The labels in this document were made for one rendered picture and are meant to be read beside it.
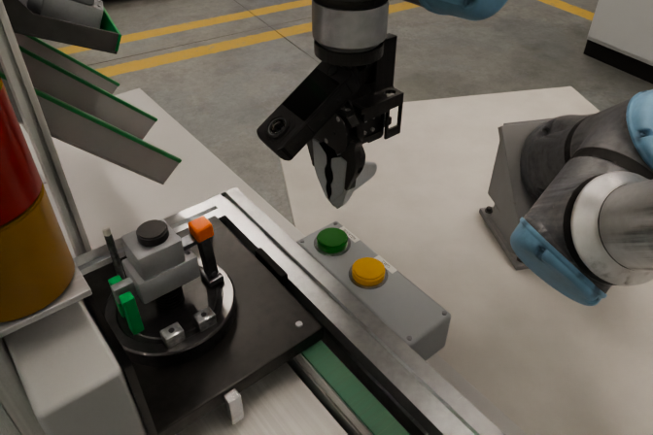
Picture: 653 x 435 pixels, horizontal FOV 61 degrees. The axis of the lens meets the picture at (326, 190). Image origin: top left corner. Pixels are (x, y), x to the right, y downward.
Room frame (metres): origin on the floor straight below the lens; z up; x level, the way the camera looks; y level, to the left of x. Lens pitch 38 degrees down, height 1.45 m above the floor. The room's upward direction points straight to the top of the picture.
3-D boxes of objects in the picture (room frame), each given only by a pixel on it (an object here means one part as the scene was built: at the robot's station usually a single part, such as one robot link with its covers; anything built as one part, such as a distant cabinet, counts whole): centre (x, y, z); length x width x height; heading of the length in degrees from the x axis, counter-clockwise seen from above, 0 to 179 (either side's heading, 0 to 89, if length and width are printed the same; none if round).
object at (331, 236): (0.52, -0.01, 0.96); 0.04 x 0.04 x 0.02
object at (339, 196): (0.53, -0.04, 1.07); 0.06 x 0.03 x 0.09; 128
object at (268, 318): (0.40, 0.17, 0.96); 0.24 x 0.24 x 0.02; 38
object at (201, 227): (0.43, 0.14, 1.04); 0.04 x 0.02 x 0.08; 128
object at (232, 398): (0.30, 0.09, 0.95); 0.01 x 0.01 x 0.04; 38
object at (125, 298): (0.36, 0.20, 1.01); 0.01 x 0.01 x 0.05; 38
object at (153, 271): (0.40, 0.18, 1.06); 0.08 x 0.04 x 0.07; 128
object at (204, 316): (0.37, 0.13, 1.00); 0.02 x 0.01 x 0.02; 128
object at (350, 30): (0.54, -0.02, 1.25); 0.08 x 0.08 x 0.05
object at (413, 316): (0.47, -0.05, 0.93); 0.21 x 0.07 x 0.06; 38
